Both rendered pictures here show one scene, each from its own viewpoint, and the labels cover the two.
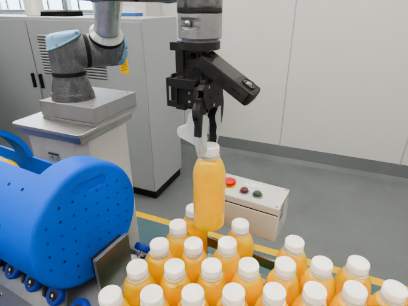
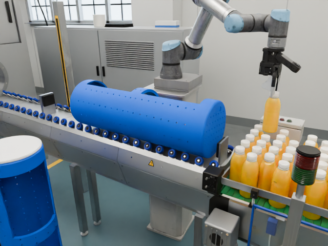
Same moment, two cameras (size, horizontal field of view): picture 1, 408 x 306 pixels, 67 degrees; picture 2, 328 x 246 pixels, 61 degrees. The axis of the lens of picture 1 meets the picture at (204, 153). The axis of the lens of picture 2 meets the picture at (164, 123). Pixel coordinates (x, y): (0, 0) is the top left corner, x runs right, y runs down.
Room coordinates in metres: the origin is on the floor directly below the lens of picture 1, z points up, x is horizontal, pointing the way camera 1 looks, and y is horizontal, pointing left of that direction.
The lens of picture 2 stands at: (-0.71, 0.40, 1.63)
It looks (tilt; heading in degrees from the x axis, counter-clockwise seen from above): 22 degrees down; 4
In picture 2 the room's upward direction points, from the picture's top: 1 degrees counter-clockwise
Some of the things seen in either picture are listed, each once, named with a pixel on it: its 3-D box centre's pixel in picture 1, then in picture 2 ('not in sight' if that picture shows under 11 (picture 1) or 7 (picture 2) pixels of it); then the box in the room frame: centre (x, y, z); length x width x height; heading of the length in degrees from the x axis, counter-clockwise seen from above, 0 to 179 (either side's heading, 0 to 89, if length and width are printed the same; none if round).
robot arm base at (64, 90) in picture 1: (71, 84); (171, 69); (1.12, 0.49, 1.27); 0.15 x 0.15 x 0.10
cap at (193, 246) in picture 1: (193, 245); (265, 137); (0.49, 0.02, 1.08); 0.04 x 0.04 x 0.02
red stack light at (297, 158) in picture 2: not in sight; (306, 158); (0.02, 0.05, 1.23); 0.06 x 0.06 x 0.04
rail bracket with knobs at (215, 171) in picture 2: not in sight; (213, 180); (0.33, 0.27, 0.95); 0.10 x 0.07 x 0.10; 151
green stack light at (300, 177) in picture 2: not in sight; (303, 172); (0.02, 0.05, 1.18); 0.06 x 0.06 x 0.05
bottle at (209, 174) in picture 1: (209, 189); (271, 113); (0.55, -0.01, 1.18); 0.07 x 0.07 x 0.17
